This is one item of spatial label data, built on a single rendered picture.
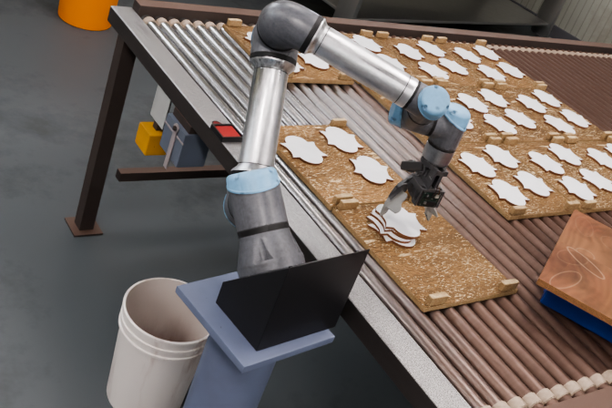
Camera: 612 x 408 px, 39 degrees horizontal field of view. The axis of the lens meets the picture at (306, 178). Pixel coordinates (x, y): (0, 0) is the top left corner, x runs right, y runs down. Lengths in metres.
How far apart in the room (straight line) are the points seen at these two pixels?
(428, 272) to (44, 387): 1.31
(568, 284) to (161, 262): 1.76
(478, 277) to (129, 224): 1.76
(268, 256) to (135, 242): 1.74
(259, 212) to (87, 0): 3.45
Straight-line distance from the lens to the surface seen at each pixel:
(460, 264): 2.32
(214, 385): 2.03
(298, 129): 2.64
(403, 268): 2.19
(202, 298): 1.95
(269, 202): 1.85
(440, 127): 2.13
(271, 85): 2.05
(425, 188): 2.20
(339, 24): 3.64
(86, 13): 5.19
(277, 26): 1.98
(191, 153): 2.68
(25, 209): 3.58
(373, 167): 2.58
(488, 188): 2.78
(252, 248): 1.84
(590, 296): 2.28
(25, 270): 3.28
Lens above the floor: 2.08
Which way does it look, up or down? 29 degrees down
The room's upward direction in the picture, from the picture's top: 21 degrees clockwise
